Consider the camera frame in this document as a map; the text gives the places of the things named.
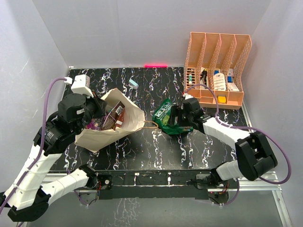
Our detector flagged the green chips bag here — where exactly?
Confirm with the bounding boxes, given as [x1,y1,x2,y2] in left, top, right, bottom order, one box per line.
[152,98,193,136]

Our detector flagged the brown paper bag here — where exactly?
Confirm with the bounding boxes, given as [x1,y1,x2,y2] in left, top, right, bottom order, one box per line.
[74,88,147,153]

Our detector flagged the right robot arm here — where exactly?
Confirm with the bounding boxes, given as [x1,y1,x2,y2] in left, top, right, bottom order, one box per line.
[169,97,277,188]

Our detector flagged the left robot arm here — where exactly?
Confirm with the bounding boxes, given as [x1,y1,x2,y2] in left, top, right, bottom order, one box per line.
[0,93,107,222]

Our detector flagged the purple snack packet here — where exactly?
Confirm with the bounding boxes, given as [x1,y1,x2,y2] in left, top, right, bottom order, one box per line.
[85,118,104,131]

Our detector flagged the red brown snack box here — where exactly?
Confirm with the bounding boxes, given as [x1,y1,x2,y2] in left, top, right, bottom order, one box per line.
[101,101,125,131]

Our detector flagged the yellow sticky notes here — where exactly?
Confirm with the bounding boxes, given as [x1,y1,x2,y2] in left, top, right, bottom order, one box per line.
[217,96,227,104]

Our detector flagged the light blue stapler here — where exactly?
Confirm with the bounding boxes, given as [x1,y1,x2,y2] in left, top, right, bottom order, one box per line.
[129,79,139,89]

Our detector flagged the white labelled bottle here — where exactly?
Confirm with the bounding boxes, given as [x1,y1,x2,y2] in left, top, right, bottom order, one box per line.
[213,73,226,91]

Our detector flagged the pink tape strip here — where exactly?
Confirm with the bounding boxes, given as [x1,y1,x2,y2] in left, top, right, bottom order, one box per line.
[144,63,167,68]

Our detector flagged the orange desk organizer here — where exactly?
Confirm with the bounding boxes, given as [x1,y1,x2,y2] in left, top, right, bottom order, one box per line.
[184,32,252,110]

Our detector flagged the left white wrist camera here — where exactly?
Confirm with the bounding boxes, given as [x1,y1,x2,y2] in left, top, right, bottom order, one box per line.
[64,74,93,97]

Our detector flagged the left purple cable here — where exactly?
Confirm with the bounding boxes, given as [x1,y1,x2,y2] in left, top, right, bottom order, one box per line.
[0,77,68,227]

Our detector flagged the purple cable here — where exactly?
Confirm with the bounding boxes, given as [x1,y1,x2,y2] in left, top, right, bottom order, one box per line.
[184,84,292,184]
[0,77,68,227]

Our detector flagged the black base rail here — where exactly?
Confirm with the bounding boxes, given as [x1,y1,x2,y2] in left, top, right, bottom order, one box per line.
[94,169,228,201]

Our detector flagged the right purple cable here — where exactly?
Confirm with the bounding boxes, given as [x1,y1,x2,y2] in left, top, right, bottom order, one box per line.
[184,84,292,184]

